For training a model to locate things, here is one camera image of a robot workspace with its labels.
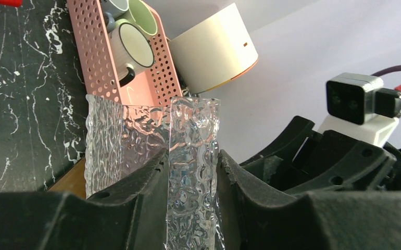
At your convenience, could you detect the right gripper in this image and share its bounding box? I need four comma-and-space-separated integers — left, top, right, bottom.
241, 116, 401, 193

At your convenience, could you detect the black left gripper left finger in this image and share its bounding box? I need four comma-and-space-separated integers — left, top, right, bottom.
0, 149, 169, 249

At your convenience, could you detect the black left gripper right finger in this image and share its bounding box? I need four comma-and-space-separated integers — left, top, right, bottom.
217, 150, 401, 249

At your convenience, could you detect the clear textured square holder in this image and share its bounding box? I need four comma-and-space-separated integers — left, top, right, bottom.
84, 95, 223, 249

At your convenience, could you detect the white ribbed mug black rim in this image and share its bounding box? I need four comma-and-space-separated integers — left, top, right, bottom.
109, 22, 155, 87

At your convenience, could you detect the brown oval wooden tray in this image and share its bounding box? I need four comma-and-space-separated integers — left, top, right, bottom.
48, 157, 86, 199

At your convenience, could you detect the pink perforated basket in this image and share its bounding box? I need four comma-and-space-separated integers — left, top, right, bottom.
67, 0, 182, 107

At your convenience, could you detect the white cylindrical appliance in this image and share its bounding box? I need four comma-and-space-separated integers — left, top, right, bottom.
169, 3, 259, 94

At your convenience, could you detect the green mug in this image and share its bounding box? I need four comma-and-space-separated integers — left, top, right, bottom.
122, 0, 158, 40

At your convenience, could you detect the grey mug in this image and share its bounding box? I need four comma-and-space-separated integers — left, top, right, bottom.
99, 0, 129, 33

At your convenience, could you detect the right red plastic bin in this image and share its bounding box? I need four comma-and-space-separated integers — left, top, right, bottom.
0, 0, 22, 7

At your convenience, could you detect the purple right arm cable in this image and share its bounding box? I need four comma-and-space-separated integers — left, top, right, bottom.
371, 64, 401, 85

